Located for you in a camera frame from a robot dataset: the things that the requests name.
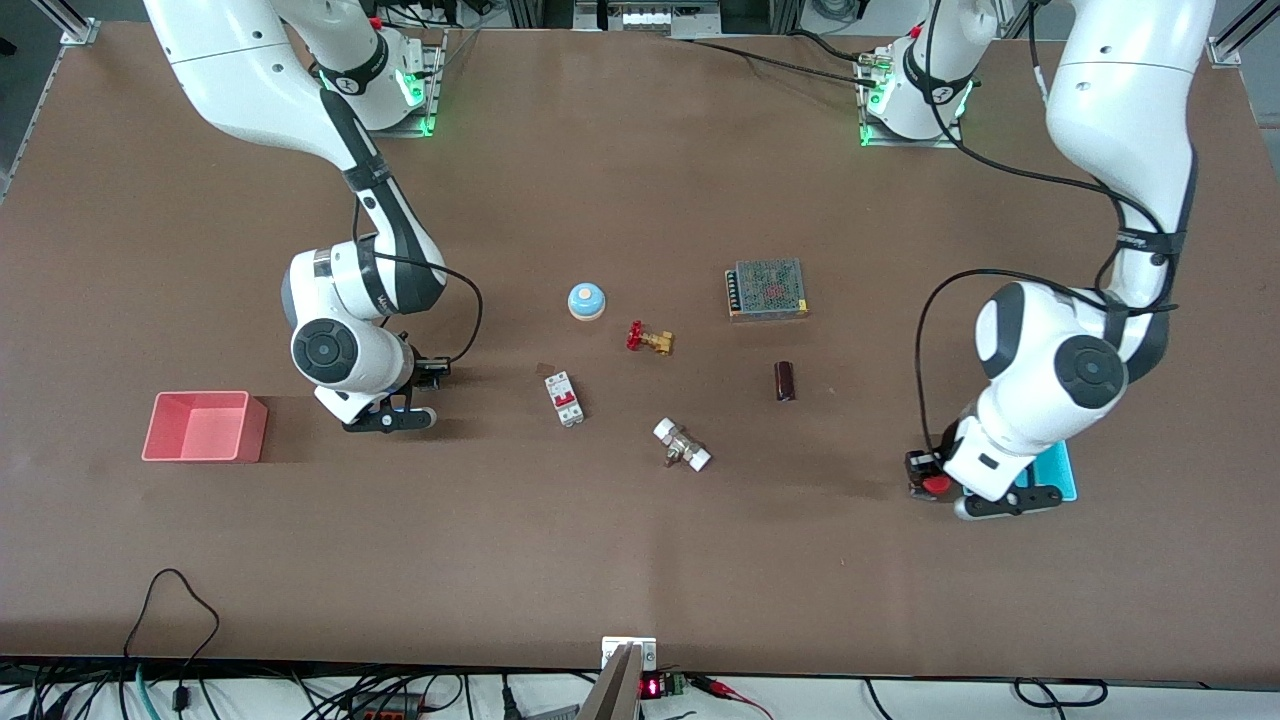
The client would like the cyan plastic box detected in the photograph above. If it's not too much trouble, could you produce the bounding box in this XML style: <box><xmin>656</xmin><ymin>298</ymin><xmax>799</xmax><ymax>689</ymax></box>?
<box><xmin>1013</xmin><ymin>440</ymin><xmax>1079</xmax><ymax>504</ymax></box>

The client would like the white circuit breaker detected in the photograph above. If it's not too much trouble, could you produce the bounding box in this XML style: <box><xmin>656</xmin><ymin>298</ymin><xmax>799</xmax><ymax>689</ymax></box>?
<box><xmin>544</xmin><ymin>371</ymin><xmax>586</xmax><ymax>428</ymax></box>

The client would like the pink plastic box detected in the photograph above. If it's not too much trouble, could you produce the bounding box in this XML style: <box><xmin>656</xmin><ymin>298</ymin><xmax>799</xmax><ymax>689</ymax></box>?
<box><xmin>141</xmin><ymin>390</ymin><xmax>269</xmax><ymax>464</ymax></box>

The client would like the white metal pipe fitting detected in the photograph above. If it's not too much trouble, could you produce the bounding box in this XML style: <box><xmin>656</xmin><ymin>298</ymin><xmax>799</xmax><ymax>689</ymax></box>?
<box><xmin>652</xmin><ymin>417</ymin><xmax>713</xmax><ymax>473</ymax></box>

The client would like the metal mesh power supply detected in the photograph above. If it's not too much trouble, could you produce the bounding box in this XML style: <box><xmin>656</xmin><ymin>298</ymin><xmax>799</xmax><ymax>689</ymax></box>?
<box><xmin>725</xmin><ymin>258</ymin><xmax>811</xmax><ymax>322</ymax></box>

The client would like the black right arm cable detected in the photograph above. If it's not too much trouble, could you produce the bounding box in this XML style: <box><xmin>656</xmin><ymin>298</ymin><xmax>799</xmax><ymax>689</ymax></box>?
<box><xmin>352</xmin><ymin>195</ymin><xmax>484</xmax><ymax>367</ymax></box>

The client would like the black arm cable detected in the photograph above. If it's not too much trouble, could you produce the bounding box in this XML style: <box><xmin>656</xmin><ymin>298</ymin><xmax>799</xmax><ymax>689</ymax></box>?
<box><xmin>352</xmin><ymin>195</ymin><xmax>484</xmax><ymax>367</ymax></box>
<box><xmin>914</xmin><ymin>0</ymin><xmax>1183</xmax><ymax>463</ymax></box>

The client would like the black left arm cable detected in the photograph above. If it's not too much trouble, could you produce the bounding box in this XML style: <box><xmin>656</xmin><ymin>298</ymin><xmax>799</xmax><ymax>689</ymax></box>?
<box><xmin>914</xmin><ymin>0</ymin><xmax>1183</xmax><ymax>463</ymax></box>

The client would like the black coiled cable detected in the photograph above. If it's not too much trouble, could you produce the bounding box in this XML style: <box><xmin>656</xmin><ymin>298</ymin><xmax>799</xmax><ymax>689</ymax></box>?
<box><xmin>1013</xmin><ymin>677</ymin><xmax>1110</xmax><ymax>710</ymax></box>

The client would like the red handled brass valve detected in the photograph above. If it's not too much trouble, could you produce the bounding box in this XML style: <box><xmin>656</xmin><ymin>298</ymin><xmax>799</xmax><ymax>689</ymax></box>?
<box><xmin>626</xmin><ymin>320</ymin><xmax>676</xmax><ymax>357</ymax></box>

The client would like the black looped table cable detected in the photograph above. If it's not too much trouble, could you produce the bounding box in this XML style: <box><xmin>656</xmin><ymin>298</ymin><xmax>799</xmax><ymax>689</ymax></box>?
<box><xmin>123</xmin><ymin>568</ymin><xmax>222</xmax><ymax>713</ymax></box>

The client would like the red clip lead cable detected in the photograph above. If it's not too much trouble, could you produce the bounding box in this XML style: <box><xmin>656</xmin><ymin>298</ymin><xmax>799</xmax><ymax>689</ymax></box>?
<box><xmin>688</xmin><ymin>674</ymin><xmax>776</xmax><ymax>720</ymax></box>

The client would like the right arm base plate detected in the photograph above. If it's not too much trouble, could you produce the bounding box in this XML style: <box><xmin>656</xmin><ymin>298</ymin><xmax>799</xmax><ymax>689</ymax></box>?
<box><xmin>385</xmin><ymin>28</ymin><xmax>448</xmax><ymax>138</ymax></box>

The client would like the grey front camera mount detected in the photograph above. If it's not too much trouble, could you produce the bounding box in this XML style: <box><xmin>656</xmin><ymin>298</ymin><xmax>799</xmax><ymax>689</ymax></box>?
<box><xmin>578</xmin><ymin>636</ymin><xmax>659</xmax><ymax>720</ymax></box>

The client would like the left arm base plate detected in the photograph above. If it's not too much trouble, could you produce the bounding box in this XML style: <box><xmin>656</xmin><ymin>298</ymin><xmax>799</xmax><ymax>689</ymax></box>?
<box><xmin>857</xmin><ymin>45</ymin><xmax>967</xmax><ymax>150</ymax></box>

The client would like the black cable across table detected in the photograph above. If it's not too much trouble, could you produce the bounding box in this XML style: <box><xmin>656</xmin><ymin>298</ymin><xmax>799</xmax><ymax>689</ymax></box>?
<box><xmin>660</xmin><ymin>30</ymin><xmax>881</xmax><ymax>89</ymax></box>

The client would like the aluminium frame corner post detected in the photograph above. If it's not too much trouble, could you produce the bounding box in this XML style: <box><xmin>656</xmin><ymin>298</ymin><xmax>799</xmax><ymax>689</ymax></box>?
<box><xmin>33</xmin><ymin>0</ymin><xmax>102</xmax><ymax>47</ymax></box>
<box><xmin>1207</xmin><ymin>0</ymin><xmax>1280</xmax><ymax>68</ymax></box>

